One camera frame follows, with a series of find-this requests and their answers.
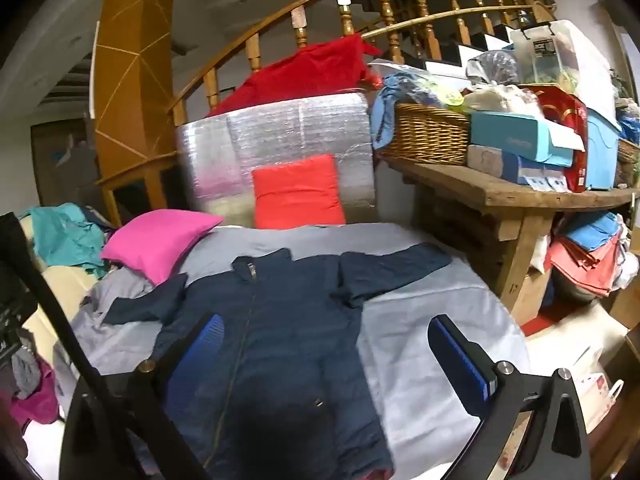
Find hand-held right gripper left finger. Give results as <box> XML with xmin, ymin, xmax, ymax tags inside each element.
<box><xmin>62</xmin><ymin>312</ymin><xmax>226</xmax><ymax>480</ymax></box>

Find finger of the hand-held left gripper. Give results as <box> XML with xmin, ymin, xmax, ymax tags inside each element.
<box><xmin>0</xmin><ymin>212</ymin><xmax>208</xmax><ymax>480</ymax></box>

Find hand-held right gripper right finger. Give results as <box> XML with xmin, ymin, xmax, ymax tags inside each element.
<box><xmin>427</xmin><ymin>314</ymin><xmax>593</xmax><ymax>480</ymax></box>

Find navy blue zip jacket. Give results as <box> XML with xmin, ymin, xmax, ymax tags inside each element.
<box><xmin>104</xmin><ymin>244</ymin><xmax>453</xmax><ymax>480</ymax></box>

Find teal clothes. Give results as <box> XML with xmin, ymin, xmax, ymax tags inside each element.
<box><xmin>20</xmin><ymin>203</ymin><xmax>113</xmax><ymax>278</ymax></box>

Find pile of folded clothes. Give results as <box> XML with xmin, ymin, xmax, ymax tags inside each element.
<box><xmin>544</xmin><ymin>212</ymin><xmax>640</xmax><ymax>301</ymax></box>

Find cream sofa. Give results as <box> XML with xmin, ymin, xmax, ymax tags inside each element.
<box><xmin>20</xmin><ymin>265</ymin><xmax>101</xmax><ymax>351</ymax></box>

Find grey sweatshirt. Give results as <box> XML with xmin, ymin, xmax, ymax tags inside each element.
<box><xmin>52</xmin><ymin>222</ymin><xmax>531</xmax><ymax>480</ymax></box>

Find grey knitted cloth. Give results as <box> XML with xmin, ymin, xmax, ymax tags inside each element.
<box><xmin>10</xmin><ymin>345</ymin><xmax>41</xmax><ymax>401</ymax></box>

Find magenta cloth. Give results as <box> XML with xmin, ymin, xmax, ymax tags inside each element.
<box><xmin>10</xmin><ymin>360</ymin><xmax>61</xmax><ymax>426</ymax></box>

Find cream box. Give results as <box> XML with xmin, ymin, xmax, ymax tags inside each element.
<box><xmin>522</xmin><ymin>310</ymin><xmax>631</xmax><ymax>376</ymax></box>

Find pink pillow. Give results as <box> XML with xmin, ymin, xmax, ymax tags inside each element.
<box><xmin>100</xmin><ymin>210</ymin><xmax>225</xmax><ymax>286</ymax></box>

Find wooden table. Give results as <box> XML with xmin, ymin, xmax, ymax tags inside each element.
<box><xmin>377</xmin><ymin>152</ymin><xmax>640</xmax><ymax>326</ymax></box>

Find red-orange pillow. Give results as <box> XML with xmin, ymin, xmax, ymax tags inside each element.
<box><xmin>251</xmin><ymin>154</ymin><xmax>347</xmax><ymax>230</ymax></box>

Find blue and white box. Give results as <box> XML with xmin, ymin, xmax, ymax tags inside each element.
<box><xmin>467</xmin><ymin>144</ymin><xmax>571</xmax><ymax>192</ymax></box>

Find teal cardboard box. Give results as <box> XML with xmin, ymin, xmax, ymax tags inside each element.
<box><xmin>470</xmin><ymin>111</ymin><xmax>586</xmax><ymax>168</ymax></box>

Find silver foil wrapped bundle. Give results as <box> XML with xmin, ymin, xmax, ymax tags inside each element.
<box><xmin>176</xmin><ymin>91</ymin><xmax>378</xmax><ymax>226</ymax></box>

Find wooden pillar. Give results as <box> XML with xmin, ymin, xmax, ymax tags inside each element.
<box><xmin>92</xmin><ymin>0</ymin><xmax>181</xmax><ymax>226</ymax></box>

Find blue plastic bin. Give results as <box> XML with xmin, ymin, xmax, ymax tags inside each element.
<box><xmin>582</xmin><ymin>110</ymin><xmax>623</xmax><ymax>191</ymax></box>

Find light blue cloth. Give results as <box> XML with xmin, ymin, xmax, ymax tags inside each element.
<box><xmin>370</xmin><ymin>72</ymin><xmax>431</xmax><ymax>148</ymax></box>

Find small wicker basket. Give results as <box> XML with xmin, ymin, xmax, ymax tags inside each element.
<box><xmin>617</xmin><ymin>137</ymin><xmax>640</xmax><ymax>166</ymax></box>

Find red gift box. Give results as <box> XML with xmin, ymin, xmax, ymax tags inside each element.
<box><xmin>520</xmin><ymin>85</ymin><xmax>591</xmax><ymax>193</ymax></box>

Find clear plastic bag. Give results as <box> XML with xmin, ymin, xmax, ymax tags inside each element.
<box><xmin>467</xmin><ymin>50</ymin><xmax>521</xmax><ymax>86</ymax></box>

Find red cloth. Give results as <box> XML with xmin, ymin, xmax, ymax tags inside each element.
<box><xmin>207</xmin><ymin>34</ymin><xmax>383</xmax><ymax>117</ymax></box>

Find white plastic bag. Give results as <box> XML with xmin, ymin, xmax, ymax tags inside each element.
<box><xmin>510</xmin><ymin>20</ymin><xmax>623</xmax><ymax>126</ymax></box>

